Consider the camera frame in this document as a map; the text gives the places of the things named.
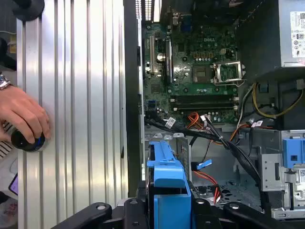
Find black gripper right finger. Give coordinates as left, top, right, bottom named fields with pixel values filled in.
left=193, top=198, right=295, bottom=229

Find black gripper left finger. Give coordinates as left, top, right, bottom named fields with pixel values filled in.
left=51, top=182, right=155, bottom=229

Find hard disk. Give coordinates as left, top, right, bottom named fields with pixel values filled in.
left=145, top=140, right=195, bottom=229

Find round black tool blue ring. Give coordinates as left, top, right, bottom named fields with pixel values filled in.
left=10, top=128, right=47, bottom=153

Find metal disk bay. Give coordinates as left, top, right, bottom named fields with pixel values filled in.
left=144, top=132, right=193, bottom=183

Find black RAM slot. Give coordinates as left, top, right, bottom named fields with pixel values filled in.
left=170, top=103, right=239, bottom=108
left=170, top=94, right=239, bottom=100
left=170, top=99, right=239, bottom=104
left=171, top=107, right=239, bottom=113

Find black expansion slot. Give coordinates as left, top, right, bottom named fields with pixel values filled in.
left=143, top=38, right=150, bottom=72

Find white expansion slot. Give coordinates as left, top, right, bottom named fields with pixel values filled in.
left=149, top=35, right=154, bottom=73

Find person's hand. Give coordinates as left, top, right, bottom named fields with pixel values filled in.
left=0, top=84, right=52, bottom=145

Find black and grey PC case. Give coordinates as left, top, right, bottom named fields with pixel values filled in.
left=122, top=0, right=305, bottom=220

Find grey metal drive cage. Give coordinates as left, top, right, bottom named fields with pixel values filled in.
left=259, top=130, right=305, bottom=220

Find blue drive latch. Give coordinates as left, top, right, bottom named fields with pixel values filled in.
left=282, top=136, right=305, bottom=168

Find smartphone with purple screen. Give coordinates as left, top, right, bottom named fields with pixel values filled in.
left=8, top=173, right=19, bottom=196

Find green motherboard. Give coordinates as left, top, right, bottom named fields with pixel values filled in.
left=142, top=22, right=241, bottom=125

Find CPU socket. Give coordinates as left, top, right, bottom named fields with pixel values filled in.
left=192, top=65, right=208, bottom=83

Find striped cloth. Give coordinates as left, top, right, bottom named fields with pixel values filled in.
left=0, top=120, right=18, bottom=161

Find metal socket cover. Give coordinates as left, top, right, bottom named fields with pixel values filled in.
left=213, top=61, right=243, bottom=84

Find black graphics card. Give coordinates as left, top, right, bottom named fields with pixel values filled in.
left=163, top=38, right=174, bottom=84

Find silver wristwatch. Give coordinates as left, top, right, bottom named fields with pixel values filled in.
left=0, top=73, right=14, bottom=91

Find grey power supply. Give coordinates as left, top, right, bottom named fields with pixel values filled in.
left=277, top=0, right=305, bottom=69

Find black round foot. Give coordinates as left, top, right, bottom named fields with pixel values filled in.
left=11, top=0, right=46, bottom=22

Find red orange yellow power wire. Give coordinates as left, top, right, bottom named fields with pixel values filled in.
left=192, top=170, right=224, bottom=205

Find black wire with blue tab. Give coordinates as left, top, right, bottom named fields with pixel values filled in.
left=189, top=137, right=213, bottom=171

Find black cable bundle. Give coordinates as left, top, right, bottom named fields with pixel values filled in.
left=143, top=117, right=271, bottom=215

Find orange black wire bundle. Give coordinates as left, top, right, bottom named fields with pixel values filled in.
left=228, top=122, right=275, bottom=144

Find red orange board wires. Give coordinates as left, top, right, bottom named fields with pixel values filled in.
left=187, top=111, right=208, bottom=131

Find grey white wires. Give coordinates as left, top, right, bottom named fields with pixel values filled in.
left=237, top=84, right=254, bottom=125

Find yellow wires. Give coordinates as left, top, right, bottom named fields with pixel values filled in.
left=252, top=82, right=305, bottom=119

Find wire locking lever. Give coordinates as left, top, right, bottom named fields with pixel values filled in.
left=213, top=80, right=246, bottom=86

